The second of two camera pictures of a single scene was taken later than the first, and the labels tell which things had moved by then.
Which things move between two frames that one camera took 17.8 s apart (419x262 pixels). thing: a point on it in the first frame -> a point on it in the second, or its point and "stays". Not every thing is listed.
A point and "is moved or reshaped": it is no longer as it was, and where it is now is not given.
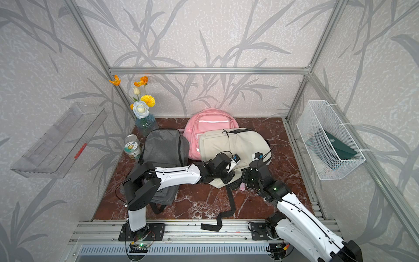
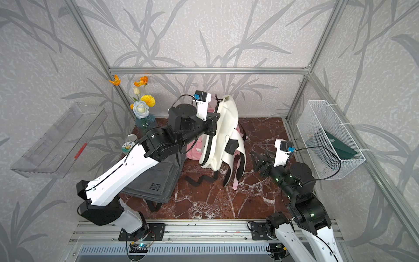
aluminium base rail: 177,233 stays
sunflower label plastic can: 132,149 stays
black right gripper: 245,172 -> 264,161
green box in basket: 329,150 stays
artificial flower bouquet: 141,106 stays
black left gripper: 231,175 -> 211,123
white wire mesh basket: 331,148 stays
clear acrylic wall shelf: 55,153 stays
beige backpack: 245,144 is moved or reshaped
